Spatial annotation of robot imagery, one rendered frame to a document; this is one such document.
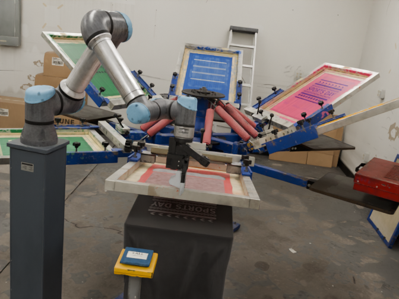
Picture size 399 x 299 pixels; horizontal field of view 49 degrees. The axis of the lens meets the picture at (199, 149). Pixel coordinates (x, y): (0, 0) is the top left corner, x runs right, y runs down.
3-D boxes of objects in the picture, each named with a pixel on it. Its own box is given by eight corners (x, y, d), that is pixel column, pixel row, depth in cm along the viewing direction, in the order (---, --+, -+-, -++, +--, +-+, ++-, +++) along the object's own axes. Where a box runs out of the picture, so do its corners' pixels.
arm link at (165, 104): (140, 98, 163) (164, 101, 158) (158, 96, 173) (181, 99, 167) (140, 119, 165) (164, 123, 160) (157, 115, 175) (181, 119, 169)
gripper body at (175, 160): (167, 166, 169) (170, 135, 168) (189, 169, 169) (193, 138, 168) (165, 169, 162) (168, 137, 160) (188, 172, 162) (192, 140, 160)
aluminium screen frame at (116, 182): (259, 209, 164) (260, 199, 164) (103, 189, 165) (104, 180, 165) (244, 173, 242) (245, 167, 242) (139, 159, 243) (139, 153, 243)
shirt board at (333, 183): (402, 205, 261) (405, 192, 259) (389, 226, 228) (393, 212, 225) (211, 149, 327) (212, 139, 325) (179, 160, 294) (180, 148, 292)
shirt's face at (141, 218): (232, 238, 178) (232, 237, 178) (124, 224, 179) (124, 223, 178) (230, 194, 224) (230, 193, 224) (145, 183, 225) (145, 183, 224)
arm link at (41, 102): (18, 117, 182) (18, 85, 179) (44, 113, 194) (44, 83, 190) (37, 123, 177) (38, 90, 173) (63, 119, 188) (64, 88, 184)
